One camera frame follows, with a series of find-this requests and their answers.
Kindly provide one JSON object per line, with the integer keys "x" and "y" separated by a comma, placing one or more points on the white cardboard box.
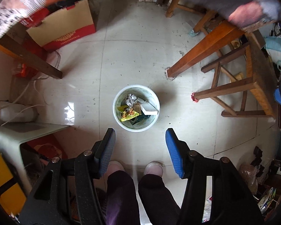
{"x": 149, "y": 109}

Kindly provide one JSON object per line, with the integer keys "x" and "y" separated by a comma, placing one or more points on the light blue plastic bag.
{"x": 275, "y": 46}

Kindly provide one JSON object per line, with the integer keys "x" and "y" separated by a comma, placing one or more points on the red plastic bag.
{"x": 22, "y": 69}

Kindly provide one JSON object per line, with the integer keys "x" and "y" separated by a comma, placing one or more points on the white round waste bin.
{"x": 152, "y": 121}

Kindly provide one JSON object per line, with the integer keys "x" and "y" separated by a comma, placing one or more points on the dark green packet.
{"x": 140, "y": 119}

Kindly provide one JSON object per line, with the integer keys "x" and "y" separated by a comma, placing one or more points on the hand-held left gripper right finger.
{"x": 175, "y": 152}

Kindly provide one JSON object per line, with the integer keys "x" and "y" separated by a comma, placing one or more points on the person's right pink shoe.
{"x": 154, "y": 167}

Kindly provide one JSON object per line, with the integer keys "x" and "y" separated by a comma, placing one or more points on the white plastic stool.
{"x": 25, "y": 130}

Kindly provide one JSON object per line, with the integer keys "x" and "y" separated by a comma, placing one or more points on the wooden bench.
{"x": 260, "y": 75}

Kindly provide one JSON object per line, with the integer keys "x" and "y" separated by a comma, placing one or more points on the yellow box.
{"x": 2, "y": 180}

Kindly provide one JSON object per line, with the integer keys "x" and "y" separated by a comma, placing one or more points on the yellow snack wrapper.
{"x": 127, "y": 116}

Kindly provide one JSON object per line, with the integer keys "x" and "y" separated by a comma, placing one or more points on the brown plastic bag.
{"x": 248, "y": 175}

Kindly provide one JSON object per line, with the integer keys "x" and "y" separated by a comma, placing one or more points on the person's right leg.
{"x": 157, "y": 199}

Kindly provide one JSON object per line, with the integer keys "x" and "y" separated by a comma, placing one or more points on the wooden table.
{"x": 196, "y": 54}

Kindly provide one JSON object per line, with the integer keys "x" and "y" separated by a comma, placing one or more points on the person's left pink shoe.
{"x": 116, "y": 166}

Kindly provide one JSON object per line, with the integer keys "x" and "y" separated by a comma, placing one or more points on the person's left leg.
{"x": 121, "y": 196}

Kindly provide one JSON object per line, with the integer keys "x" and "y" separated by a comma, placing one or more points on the red cardboard box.
{"x": 68, "y": 28}

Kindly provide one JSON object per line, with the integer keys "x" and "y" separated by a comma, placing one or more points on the white appliance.
{"x": 16, "y": 113}

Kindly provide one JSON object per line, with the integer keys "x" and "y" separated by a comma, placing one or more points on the person's leg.
{"x": 121, "y": 196}
{"x": 157, "y": 199}

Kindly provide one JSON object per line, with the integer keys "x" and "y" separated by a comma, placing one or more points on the person's pink shoe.
{"x": 154, "y": 167}
{"x": 116, "y": 166}

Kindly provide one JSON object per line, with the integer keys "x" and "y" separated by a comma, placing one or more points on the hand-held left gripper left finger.
{"x": 106, "y": 150}

